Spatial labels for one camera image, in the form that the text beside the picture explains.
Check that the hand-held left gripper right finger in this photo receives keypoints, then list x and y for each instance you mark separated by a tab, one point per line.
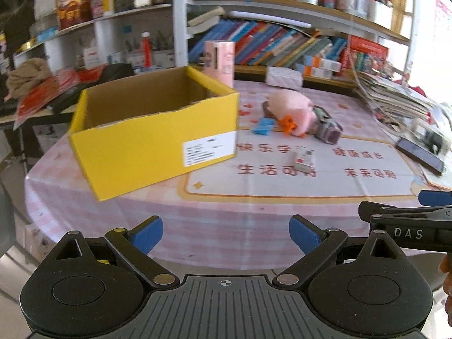
303	235

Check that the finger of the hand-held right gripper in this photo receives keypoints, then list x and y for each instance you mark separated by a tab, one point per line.
436	197
378	209

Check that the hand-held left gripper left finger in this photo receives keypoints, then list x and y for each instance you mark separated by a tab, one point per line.
150	235

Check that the yellow cardboard box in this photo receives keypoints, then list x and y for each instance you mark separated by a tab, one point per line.
148	148

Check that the pink plush toy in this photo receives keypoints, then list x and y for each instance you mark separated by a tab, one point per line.
289	104

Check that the person's right hand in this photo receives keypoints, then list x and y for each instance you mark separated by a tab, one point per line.
447	289

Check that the black smartphone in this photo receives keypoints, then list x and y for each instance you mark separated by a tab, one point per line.
420	154

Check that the pink printed tablecloth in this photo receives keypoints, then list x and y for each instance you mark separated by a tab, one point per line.
268	201

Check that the white charger device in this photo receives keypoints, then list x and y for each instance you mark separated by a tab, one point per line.
429	134

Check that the small white card box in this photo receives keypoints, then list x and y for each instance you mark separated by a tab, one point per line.
304	159

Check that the purple wrist watch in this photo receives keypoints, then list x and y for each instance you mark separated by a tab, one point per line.
330	130

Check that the stack of newspapers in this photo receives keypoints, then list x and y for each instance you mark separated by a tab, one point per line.
392	95

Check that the orange toy figure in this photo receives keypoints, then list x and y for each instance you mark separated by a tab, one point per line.
287	123

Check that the white orange packets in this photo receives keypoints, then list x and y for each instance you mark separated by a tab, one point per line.
319	67

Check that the red cardboard box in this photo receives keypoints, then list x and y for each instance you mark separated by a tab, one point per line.
367	51

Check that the white tissue pack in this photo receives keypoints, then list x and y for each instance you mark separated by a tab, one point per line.
284	77

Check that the black keyboard case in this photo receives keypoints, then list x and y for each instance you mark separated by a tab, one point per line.
113	74

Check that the red paper sheets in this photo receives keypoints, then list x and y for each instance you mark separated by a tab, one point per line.
46	93

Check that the pink cylindrical humidifier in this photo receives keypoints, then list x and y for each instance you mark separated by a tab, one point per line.
222	61

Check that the row of colourful books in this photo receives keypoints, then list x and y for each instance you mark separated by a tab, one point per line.
268	44

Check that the brown cloth bundle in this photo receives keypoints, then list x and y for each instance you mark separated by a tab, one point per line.
28	76

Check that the wooden bookshelf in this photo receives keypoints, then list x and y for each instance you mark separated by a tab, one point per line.
317	14

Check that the white shelf unit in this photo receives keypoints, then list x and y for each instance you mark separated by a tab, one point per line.
106	31

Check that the stacked lying books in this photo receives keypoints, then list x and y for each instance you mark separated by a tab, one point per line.
204	21

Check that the white plastic jar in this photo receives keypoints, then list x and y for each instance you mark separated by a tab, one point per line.
108	2

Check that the red gift box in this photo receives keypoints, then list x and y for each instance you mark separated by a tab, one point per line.
72	7

